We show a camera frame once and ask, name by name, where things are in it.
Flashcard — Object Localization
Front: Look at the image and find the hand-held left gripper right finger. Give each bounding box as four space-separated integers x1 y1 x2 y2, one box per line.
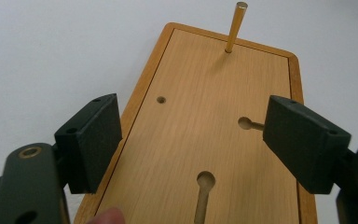
262 94 352 195

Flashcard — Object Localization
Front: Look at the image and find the wooden dowel peg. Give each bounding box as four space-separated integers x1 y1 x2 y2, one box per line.
224 1 249 54

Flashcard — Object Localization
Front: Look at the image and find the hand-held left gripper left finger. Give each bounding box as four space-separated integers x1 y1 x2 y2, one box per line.
54 92 123 194

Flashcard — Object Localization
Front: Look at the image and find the wooden photo frame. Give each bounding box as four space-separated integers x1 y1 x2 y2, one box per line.
74 21 319 224

